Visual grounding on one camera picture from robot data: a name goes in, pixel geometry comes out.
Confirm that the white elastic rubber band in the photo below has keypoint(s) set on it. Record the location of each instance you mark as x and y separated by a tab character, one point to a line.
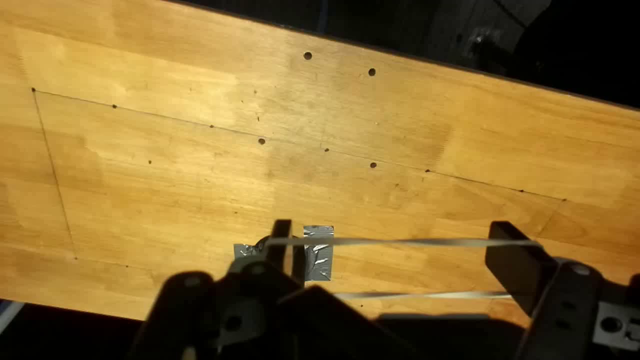
400	242

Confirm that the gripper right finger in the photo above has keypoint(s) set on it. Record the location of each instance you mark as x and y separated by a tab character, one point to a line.
565	300

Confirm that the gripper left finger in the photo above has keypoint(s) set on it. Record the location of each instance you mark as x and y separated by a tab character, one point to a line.
260	310

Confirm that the silver duct tape patch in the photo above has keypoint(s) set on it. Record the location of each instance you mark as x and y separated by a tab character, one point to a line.
319	255

